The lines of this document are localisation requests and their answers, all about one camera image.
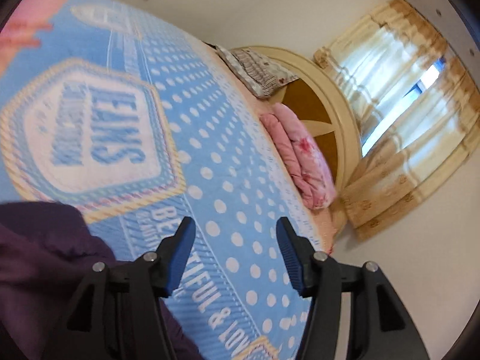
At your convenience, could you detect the dark purple puffer jacket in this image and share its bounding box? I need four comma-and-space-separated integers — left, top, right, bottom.
1, 202, 201, 359

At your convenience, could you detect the folded pink quilt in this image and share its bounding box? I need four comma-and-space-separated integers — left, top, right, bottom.
259, 103, 337, 211

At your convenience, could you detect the grey patterned pillow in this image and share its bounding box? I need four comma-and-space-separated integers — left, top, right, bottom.
215, 46, 299, 99

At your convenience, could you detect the pink and blue bed blanket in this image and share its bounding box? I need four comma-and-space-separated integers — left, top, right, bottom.
1, 0, 326, 359

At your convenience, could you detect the cream wooden headboard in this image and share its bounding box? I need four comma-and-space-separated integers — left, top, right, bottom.
246, 46, 361, 194

